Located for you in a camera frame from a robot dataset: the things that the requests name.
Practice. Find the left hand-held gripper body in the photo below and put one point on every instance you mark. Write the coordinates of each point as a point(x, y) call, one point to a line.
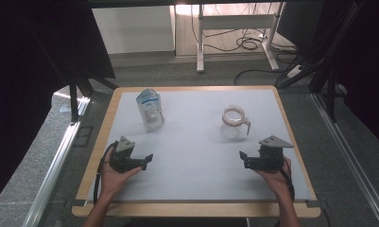
point(122, 159)

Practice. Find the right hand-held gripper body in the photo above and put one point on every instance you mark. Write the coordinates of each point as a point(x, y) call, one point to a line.
point(269, 159)

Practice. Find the clear glass cup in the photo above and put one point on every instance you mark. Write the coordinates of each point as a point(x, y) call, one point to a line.
point(234, 121)

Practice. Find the clear plastic water bottle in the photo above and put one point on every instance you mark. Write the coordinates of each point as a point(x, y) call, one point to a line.
point(151, 112)

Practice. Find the person's right hand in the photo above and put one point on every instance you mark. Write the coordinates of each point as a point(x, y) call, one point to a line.
point(278, 179)

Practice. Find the person's left hand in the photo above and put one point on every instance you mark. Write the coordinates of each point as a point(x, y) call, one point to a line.
point(113, 181)

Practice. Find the wooden table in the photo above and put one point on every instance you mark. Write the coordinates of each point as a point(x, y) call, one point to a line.
point(184, 209)

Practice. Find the black metal stand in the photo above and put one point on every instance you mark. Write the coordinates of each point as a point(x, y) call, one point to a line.
point(73, 97)
point(330, 78)

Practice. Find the white power strip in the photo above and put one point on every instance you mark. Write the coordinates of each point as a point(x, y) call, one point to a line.
point(294, 71)

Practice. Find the black curtain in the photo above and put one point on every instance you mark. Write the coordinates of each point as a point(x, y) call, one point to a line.
point(366, 63)
point(26, 78)

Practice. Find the white cabinet panel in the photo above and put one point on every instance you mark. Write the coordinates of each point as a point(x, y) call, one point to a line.
point(133, 30)

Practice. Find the aluminium floor rail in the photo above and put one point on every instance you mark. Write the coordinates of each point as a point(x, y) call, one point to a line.
point(51, 176)
point(351, 151)

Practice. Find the white desk frame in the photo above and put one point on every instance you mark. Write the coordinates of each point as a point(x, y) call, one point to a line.
point(237, 22)

